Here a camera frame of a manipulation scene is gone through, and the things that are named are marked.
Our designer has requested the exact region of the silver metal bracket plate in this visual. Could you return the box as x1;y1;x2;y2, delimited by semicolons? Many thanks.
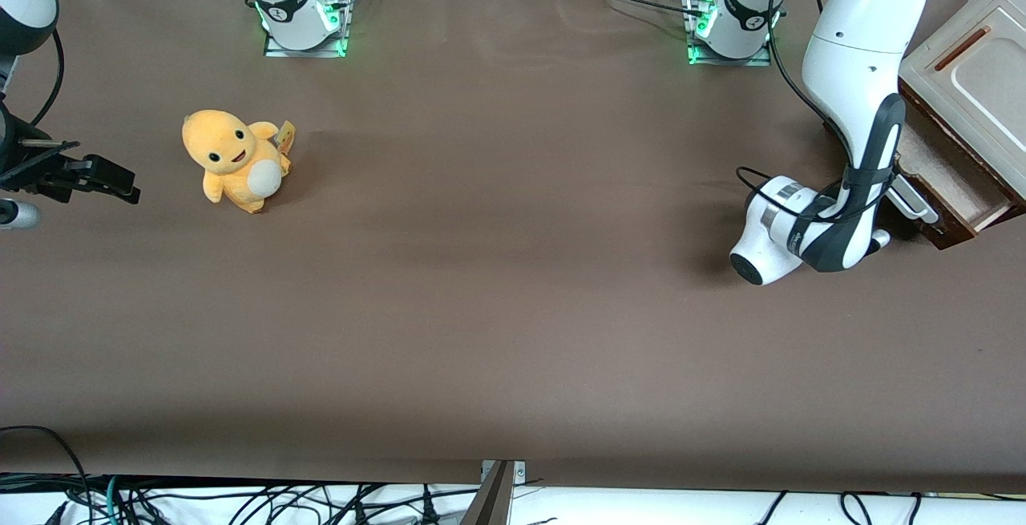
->
479;459;527;484

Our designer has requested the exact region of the teal cable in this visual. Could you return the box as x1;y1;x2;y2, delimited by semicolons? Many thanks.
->
104;475;126;525

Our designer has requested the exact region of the brown table cover sheet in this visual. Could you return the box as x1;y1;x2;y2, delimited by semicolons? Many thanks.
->
0;0;1026;495

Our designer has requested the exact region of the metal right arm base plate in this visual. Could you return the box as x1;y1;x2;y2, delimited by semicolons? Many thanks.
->
264;0;351;59

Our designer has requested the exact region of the yellow plush toy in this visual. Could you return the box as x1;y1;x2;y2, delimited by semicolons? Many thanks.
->
181;109;291;215

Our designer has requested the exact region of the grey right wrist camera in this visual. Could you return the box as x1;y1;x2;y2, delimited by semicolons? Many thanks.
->
0;199;40;230

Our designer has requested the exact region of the white metal drawer handle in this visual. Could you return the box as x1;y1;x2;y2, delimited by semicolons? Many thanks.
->
886;175;940;227

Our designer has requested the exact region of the dark brown wooden drawer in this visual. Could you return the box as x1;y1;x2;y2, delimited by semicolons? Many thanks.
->
890;104;1026;252

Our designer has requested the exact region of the black looped floor cable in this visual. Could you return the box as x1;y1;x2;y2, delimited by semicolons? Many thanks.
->
0;425;91;525

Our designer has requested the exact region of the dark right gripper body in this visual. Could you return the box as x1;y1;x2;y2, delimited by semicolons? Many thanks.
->
0;99;81;188

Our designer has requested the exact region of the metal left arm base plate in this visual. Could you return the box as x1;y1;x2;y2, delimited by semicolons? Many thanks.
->
687;0;773;67

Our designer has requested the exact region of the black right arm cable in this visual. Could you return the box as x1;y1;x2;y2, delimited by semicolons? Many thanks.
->
28;28;65;129

